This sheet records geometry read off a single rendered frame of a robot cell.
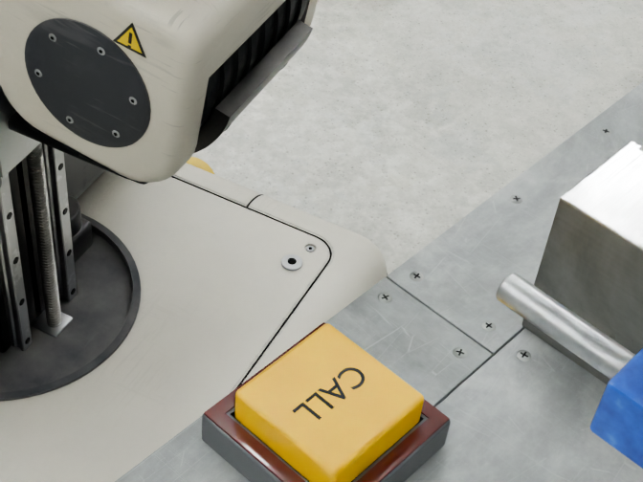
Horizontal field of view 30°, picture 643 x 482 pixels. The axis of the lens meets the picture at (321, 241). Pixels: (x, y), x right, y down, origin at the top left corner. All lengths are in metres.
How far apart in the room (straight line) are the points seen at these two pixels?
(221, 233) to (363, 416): 0.87
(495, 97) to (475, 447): 1.55
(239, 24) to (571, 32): 1.49
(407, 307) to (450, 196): 1.27
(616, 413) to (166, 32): 0.46
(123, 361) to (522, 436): 0.73
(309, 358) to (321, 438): 0.04
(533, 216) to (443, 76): 1.44
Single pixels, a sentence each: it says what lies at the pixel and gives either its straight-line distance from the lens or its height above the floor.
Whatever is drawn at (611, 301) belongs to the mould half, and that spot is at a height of 0.85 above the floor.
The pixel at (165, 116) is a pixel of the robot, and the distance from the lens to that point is 0.83.
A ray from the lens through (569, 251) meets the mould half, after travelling 0.57.
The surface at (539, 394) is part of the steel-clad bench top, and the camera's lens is 0.59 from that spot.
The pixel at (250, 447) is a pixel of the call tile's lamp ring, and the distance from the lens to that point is 0.53.
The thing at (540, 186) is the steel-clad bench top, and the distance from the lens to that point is 0.70.
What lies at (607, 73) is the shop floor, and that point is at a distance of 2.20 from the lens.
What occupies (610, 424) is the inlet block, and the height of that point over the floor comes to 0.93.
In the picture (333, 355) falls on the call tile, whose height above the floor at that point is 0.84.
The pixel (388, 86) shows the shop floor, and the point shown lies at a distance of 2.07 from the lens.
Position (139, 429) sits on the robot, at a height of 0.28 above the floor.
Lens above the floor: 1.25
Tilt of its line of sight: 45 degrees down
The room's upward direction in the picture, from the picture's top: 6 degrees clockwise
